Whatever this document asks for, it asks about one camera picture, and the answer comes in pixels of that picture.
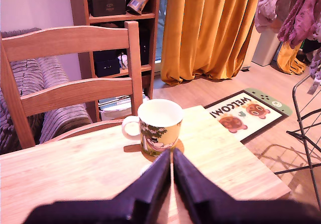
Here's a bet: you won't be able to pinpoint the yellow illustrated mug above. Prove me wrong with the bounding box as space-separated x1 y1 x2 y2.
121 98 184 157

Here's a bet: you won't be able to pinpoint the pale book stack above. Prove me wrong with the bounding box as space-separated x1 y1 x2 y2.
98 94 148 121

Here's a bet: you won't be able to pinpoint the welcome doormat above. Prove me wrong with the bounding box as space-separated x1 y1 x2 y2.
203 87 293 145

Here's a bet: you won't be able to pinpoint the black metal drying rack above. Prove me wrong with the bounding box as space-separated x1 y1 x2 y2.
274 74 321 209

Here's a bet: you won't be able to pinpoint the dark blue box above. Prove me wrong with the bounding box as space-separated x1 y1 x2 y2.
94 50 121 78

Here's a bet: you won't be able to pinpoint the small white trinket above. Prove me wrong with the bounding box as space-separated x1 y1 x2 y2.
117 53 128 69

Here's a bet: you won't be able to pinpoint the grey ribbed sofa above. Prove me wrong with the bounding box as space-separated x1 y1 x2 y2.
0 28 93 156

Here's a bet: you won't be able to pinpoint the white bin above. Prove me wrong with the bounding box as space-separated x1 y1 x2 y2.
251 25 281 67

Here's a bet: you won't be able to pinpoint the orange curtain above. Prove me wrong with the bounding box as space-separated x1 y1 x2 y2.
276 41 307 75
160 0 265 86

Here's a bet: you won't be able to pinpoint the wooden chair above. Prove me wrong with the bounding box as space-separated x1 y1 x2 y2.
0 20 143 151

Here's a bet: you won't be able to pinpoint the mauve hanging garment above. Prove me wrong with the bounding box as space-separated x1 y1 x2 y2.
308 54 321 85

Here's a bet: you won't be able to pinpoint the dark gift box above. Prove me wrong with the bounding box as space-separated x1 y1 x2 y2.
87 0 127 18

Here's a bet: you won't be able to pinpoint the wooden bookshelf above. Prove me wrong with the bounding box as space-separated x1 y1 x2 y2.
68 0 161 123

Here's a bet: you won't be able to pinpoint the pink hanging garment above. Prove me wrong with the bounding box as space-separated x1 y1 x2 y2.
254 0 285 34

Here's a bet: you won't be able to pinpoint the purple hanging garment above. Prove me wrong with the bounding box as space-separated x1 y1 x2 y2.
277 0 321 49

